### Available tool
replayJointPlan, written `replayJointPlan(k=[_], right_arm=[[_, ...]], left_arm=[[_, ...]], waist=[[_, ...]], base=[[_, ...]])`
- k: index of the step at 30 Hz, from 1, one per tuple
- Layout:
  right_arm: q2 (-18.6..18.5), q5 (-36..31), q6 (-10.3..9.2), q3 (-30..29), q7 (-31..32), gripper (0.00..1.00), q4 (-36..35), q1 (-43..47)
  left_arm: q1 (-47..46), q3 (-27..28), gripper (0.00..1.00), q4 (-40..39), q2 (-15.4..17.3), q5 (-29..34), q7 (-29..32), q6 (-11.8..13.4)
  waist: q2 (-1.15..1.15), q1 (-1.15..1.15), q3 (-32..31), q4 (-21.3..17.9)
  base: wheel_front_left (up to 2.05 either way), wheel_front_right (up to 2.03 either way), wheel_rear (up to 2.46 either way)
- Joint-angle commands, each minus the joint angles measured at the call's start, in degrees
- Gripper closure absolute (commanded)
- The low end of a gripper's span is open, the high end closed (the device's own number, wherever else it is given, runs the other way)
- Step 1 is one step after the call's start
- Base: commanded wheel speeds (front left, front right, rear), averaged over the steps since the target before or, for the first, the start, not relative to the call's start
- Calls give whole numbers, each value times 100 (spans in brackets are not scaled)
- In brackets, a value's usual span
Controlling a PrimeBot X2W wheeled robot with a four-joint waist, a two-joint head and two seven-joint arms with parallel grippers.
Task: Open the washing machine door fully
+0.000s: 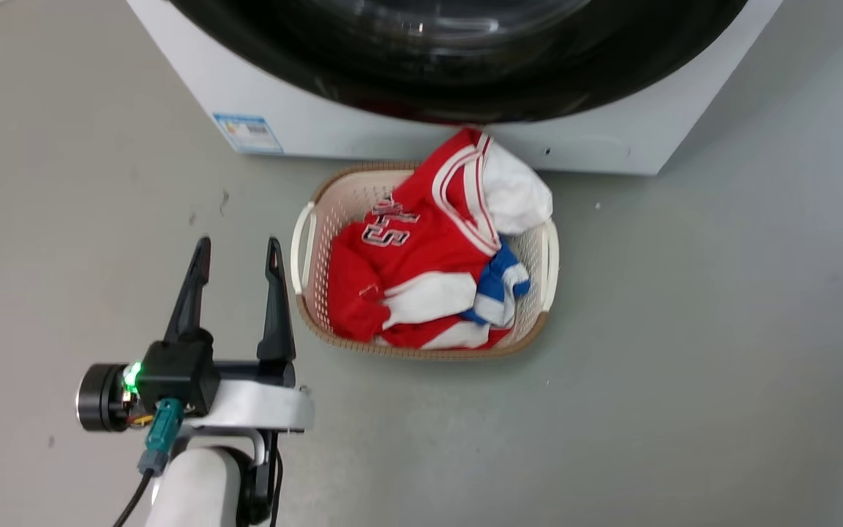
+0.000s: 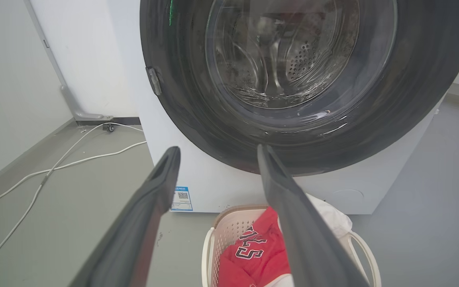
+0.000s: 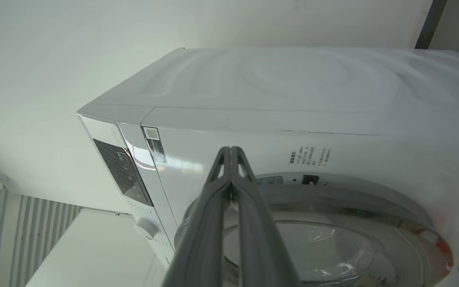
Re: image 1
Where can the black round washing machine door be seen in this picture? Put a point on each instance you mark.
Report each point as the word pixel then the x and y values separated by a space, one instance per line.
pixel 458 66

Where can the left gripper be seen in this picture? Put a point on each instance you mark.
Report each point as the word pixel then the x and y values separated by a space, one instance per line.
pixel 246 402

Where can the blue and white garment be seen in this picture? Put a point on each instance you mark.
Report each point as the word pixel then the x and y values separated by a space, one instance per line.
pixel 498 289

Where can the beige plastic laundry basket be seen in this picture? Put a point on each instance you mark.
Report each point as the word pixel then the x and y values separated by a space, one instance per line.
pixel 319 241

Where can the red and white jersey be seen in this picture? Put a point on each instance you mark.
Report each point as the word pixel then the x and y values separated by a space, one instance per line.
pixel 421 256

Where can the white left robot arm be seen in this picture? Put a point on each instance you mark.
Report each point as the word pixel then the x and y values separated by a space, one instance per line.
pixel 195 487

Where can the blue energy label sticker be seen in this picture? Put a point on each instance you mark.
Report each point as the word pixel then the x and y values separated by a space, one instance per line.
pixel 248 133

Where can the white washing machine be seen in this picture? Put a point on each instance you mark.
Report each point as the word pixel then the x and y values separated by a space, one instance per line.
pixel 195 88

